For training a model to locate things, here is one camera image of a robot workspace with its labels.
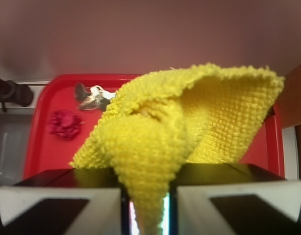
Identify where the red plastic tray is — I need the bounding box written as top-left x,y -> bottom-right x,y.
24,74 -> 285,179

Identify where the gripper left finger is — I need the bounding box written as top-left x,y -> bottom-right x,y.
0,168 -> 128,235

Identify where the grey sink basin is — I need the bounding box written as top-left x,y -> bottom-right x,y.
0,108 -> 34,186

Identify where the wooden board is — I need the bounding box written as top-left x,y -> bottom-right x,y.
277,64 -> 301,128

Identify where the yellow cloth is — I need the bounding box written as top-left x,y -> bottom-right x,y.
71,64 -> 285,235

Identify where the dark faucet handle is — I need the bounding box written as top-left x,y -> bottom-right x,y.
0,79 -> 34,113

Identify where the crumpled red cloth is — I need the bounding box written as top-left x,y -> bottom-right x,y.
46,110 -> 85,140

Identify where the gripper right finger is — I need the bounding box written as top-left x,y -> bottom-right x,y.
169,164 -> 301,235

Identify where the silver key bunch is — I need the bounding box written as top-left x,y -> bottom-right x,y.
74,83 -> 116,112

